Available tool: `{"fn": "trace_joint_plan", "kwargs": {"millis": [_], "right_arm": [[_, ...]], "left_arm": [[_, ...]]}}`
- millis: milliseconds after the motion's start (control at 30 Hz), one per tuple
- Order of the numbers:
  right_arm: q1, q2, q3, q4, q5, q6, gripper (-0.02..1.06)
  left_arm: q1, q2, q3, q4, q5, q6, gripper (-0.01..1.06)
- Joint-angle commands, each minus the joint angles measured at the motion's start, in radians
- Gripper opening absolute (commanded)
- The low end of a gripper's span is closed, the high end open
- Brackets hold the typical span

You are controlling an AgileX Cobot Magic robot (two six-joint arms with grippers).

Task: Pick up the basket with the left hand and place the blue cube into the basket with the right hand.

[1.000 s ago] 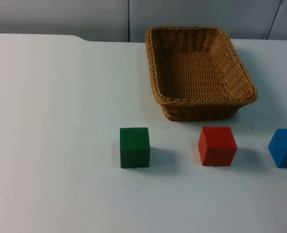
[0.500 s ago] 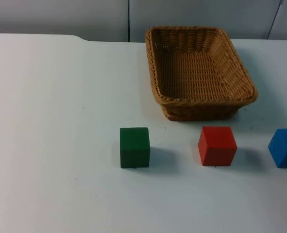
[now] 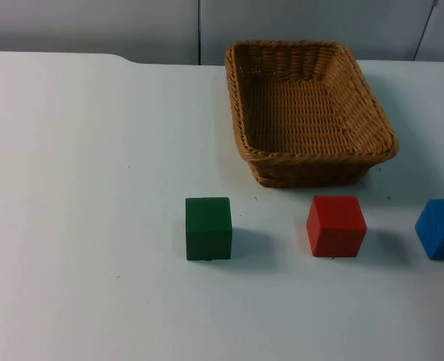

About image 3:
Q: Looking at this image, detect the blue cube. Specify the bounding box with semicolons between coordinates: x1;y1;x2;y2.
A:
414;198;444;261

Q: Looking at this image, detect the green cube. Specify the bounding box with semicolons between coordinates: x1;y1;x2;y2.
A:
185;196;233;261

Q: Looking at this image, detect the pale brown wicker basket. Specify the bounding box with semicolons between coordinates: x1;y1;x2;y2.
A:
224;39;400;188

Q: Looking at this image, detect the red cube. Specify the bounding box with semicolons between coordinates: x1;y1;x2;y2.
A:
306;195;368;259

